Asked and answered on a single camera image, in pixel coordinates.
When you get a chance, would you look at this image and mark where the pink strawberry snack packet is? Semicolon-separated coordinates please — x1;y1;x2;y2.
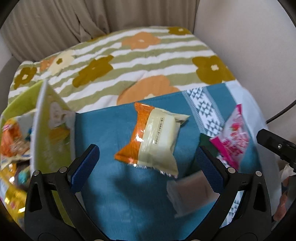
210;104;250;170

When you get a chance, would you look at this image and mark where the orange cream snack packet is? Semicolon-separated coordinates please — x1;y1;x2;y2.
114;102;189;178

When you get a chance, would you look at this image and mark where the yellow gold snack bag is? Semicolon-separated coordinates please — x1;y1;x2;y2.
1;163;27;230

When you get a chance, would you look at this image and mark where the brown snack packet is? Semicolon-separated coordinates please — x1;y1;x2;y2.
166;171;220;218

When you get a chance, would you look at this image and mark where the blue patterned cloth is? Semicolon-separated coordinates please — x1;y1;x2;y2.
74;79;283;241

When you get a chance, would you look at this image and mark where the green storage box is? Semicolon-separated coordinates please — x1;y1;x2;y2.
0;78;77;227

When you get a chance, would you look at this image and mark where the french fries snack bag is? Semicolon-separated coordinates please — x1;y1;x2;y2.
1;113;34;169

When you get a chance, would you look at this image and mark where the floral striped quilt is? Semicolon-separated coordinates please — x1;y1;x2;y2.
8;27;235;112

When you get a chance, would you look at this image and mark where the beige curtain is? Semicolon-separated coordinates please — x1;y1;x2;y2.
1;0;199;62

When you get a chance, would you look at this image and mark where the black curved cable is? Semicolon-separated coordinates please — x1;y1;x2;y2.
265;99;296;125

